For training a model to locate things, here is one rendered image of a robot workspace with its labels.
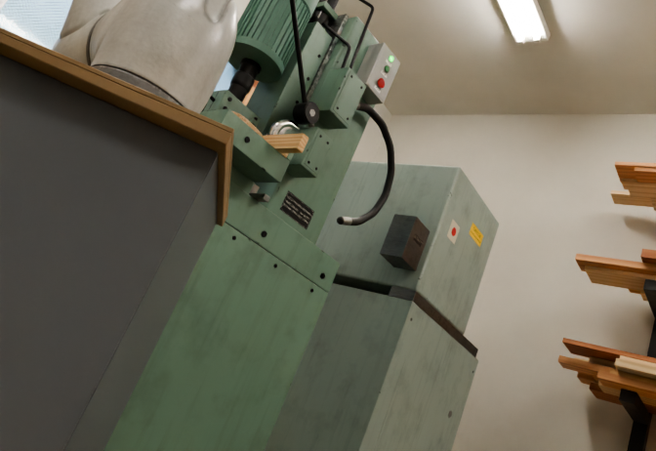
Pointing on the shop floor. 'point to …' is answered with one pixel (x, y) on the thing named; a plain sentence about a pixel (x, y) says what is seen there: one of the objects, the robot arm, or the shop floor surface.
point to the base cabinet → (223, 353)
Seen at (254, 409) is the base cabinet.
